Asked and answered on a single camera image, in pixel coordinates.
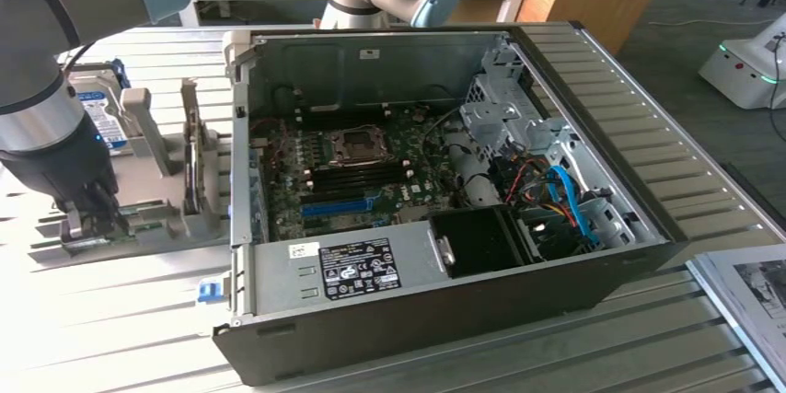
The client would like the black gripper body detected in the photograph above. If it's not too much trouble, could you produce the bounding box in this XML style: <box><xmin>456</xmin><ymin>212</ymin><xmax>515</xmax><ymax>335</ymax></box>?
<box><xmin>0</xmin><ymin>110</ymin><xmax>123</xmax><ymax>204</ymax></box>

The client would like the black RAM slot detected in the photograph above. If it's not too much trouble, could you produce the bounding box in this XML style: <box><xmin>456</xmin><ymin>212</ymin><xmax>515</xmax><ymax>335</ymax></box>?
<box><xmin>307</xmin><ymin>172</ymin><xmax>410</xmax><ymax>188</ymax></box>
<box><xmin>305</xmin><ymin>166</ymin><xmax>408</xmax><ymax>182</ymax></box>
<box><xmin>308</xmin><ymin>178</ymin><xmax>411</xmax><ymax>194</ymax></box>
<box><xmin>305</xmin><ymin>160</ymin><xmax>408</xmax><ymax>176</ymax></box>

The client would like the hard disk with blue label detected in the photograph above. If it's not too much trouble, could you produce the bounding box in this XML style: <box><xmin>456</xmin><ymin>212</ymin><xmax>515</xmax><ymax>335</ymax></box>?
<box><xmin>65</xmin><ymin>60</ymin><xmax>135</xmax><ymax>155</ymax></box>

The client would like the grey parts rack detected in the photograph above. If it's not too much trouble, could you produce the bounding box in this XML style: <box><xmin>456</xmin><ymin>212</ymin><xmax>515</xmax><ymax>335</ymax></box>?
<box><xmin>27</xmin><ymin>75</ymin><xmax>233</xmax><ymax>271</ymax></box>

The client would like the dark graphics card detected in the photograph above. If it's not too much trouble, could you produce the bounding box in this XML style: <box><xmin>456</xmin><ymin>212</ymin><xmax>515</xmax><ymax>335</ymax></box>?
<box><xmin>181</xmin><ymin>102</ymin><xmax>208</xmax><ymax>222</ymax></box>

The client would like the blue case latch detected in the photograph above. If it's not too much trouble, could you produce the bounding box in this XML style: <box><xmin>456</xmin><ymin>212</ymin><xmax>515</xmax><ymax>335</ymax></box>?
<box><xmin>195</xmin><ymin>274</ymin><xmax>233</xmax><ymax>307</ymax></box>

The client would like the green motherboard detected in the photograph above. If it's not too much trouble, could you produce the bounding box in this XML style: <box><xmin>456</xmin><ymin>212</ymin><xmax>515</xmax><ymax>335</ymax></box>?
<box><xmin>247</xmin><ymin>105</ymin><xmax>471</xmax><ymax>243</ymax></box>

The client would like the grey power supply unit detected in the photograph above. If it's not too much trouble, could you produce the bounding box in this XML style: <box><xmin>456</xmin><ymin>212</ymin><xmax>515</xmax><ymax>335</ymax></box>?
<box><xmin>251</xmin><ymin>221</ymin><xmax>455</xmax><ymax>317</ymax></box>

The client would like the blue expansion slot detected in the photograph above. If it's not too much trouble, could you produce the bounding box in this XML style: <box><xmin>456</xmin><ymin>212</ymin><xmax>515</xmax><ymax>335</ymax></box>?
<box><xmin>299</xmin><ymin>196</ymin><xmax>379</xmax><ymax>218</ymax></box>

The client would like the black power supply label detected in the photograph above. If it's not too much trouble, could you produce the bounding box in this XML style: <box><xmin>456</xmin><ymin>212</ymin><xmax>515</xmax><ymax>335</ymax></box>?
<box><xmin>316</xmin><ymin>237</ymin><xmax>402</xmax><ymax>301</ymax></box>

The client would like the CPU socket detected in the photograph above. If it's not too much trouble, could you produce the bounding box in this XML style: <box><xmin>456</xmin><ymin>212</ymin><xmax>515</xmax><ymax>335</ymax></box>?
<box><xmin>323</xmin><ymin>122</ymin><xmax>395</xmax><ymax>169</ymax></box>

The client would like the black open PC case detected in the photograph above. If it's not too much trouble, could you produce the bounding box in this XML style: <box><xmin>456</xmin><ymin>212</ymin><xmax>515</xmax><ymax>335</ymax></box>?
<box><xmin>211</xmin><ymin>19</ymin><xmax>700</xmax><ymax>387</ymax></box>

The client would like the metal disk bay cage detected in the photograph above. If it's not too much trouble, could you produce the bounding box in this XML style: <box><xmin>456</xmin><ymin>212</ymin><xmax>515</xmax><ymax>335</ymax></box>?
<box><xmin>458</xmin><ymin>33</ymin><xmax>670</xmax><ymax>252</ymax></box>

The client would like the printed paper booklet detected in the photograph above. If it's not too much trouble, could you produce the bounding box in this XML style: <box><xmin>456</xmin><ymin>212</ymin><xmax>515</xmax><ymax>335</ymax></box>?
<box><xmin>684</xmin><ymin>244</ymin><xmax>786</xmax><ymax>381</ymax></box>

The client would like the white mobile machine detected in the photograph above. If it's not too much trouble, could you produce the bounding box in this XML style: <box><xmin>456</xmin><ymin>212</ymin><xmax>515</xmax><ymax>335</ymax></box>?
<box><xmin>698</xmin><ymin>12</ymin><xmax>786</xmax><ymax>111</ymax></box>

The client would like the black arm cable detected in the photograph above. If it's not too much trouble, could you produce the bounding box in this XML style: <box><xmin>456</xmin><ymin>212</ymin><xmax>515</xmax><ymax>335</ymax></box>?
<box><xmin>57</xmin><ymin>40</ymin><xmax>99</xmax><ymax>79</ymax></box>

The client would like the red wire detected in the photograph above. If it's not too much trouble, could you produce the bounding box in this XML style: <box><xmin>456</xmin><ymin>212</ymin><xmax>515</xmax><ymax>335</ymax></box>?
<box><xmin>514</xmin><ymin>158</ymin><xmax>579</xmax><ymax>228</ymax></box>

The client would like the blue flat wire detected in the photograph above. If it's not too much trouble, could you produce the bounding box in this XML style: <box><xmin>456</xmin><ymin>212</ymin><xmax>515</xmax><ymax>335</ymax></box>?
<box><xmin>547</xmin><ymin>164</ymin><xmax>598</xmax><ymax>241</ymax></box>

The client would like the white floor cable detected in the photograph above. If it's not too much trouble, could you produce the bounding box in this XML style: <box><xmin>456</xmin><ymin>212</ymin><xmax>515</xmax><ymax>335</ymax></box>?
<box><xmin>647</xmin><ymin>17</ymin><xmax>777</xmax><ymax>29</ymax></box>

